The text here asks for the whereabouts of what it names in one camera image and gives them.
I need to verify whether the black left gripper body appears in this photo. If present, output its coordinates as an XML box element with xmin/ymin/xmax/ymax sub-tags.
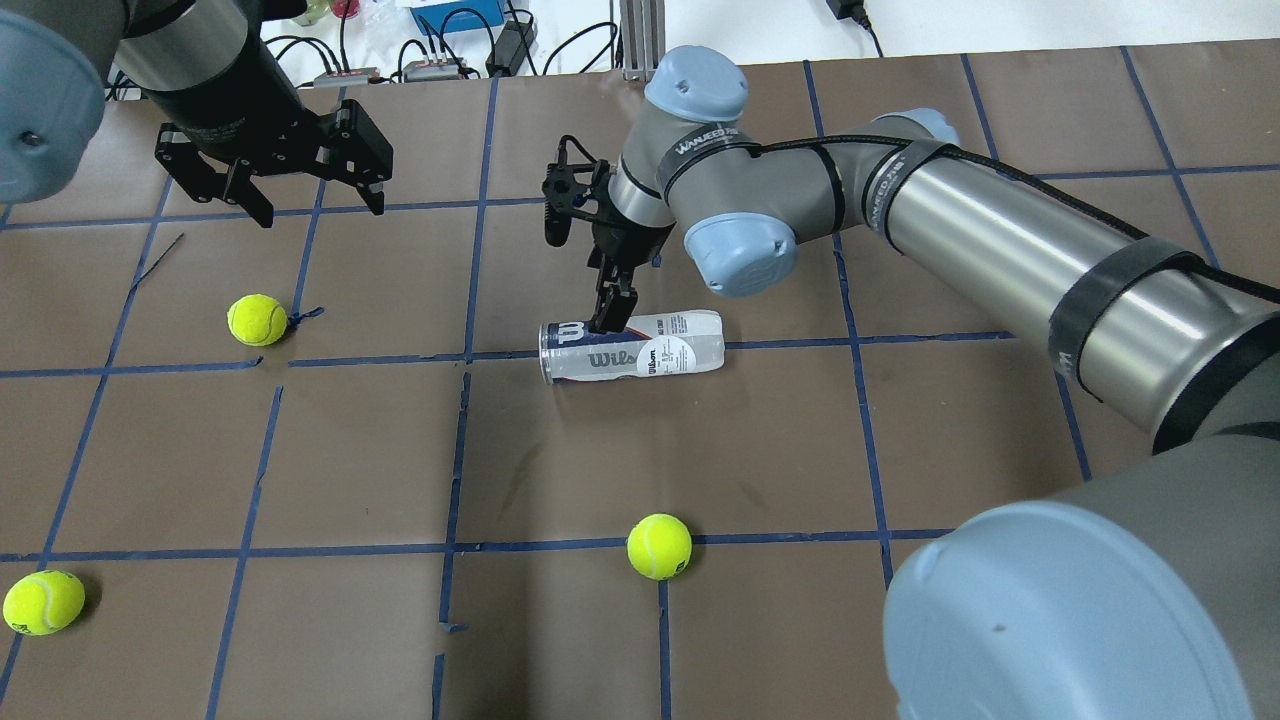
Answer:
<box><xmin>154</xmin><ymin>76</ymin><xmax>394</xmax><ymax>201</ymax></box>

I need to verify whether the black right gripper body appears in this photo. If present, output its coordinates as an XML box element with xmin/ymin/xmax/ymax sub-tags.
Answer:
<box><xmin>588</xmin><ymin>190</ymin><xmax>676</xmax><ymax>281</ymax></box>

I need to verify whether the clear tennis ball can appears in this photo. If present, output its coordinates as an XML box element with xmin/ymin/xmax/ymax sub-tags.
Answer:
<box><xmin>538</xmin><ymin>309</ymin><xmax>724</xmax><ymax>384</ymax></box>

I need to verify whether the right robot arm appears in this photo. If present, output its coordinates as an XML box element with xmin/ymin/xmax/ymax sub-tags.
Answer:
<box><xmin>593</xmin><ymin>46</ymin><xmax>1277</xmax><ymax>719</ymax></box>

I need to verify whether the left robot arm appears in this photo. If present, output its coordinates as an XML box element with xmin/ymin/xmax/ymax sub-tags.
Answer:
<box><xmin>1</xmin><ymin>1</ymin><xmax>394</xmax><ymax>228</ymax></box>

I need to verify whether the tennis ball on loose tape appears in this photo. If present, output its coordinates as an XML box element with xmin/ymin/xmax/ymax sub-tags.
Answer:
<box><xmin>227</xmin><ymin>293</ymin><xmax>291</xmax><ymax>347</ymax></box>

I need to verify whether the tennis ball near centre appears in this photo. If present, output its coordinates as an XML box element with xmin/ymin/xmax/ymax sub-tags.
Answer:
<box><xmin>625</xmin><ymin>512</ymin><xmax>692</xmax><ymax>582</ymax></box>

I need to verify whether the tennis ball far corner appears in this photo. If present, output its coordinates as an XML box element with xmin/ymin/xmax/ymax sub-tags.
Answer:
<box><xmin>3</xmin><ymin>569</ymin><xmax>87</xmax><ymax>635</ymax></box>

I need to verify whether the grey orange hub upper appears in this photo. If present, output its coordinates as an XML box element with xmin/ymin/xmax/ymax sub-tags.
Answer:
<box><xmin>311</xmin><ymin>67</ymin><xmax>384</xmax><ymax>88</ymax></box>

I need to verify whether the grey orange hub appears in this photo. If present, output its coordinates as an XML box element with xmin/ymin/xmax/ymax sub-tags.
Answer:
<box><xmin>311</xmin><ymin>67</ymin><xmax>384</xmax><ymax>88</ymax></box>
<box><xmin>399</xmin><ymin>56</ymin><xmax>474</xmax><ymax>83</ymax></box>

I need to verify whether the grey orange hub lower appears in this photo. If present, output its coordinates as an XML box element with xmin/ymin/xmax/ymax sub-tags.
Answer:
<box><xmin>399</xmin><ymin>56</ymin><xmax>474</xmax><ymax>83</ymax></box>

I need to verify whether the blue white cardboard box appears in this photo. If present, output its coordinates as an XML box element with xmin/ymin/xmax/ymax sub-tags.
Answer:
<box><xmin>397</xmin><ymin>1</ymin><xmax>506</xmax><ymax>35</ymax></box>

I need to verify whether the black power adapter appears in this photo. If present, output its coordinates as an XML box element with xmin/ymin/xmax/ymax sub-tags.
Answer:
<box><xmin>485</xmin><ymin>18</ymin><xmax>538</xmax><ymax>77</ymax></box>

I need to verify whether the brown paper table cover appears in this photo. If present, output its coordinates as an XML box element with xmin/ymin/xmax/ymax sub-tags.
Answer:
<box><xmin>3</xmin><ymin>41</ymin><xmax>1277</xmax><ymax>719</ymax></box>

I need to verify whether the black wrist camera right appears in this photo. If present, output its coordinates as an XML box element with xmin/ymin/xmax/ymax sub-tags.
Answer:
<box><xmin>541</xmin><ymin>135</ymin><xmax>612</xmax><ymax>247</ymax></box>

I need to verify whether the aluminium frame post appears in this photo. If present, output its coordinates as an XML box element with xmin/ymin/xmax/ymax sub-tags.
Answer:
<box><xmin>618</xmin><ymin>0</ymin><xmax>666</xmax><ymax>82</ymax></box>

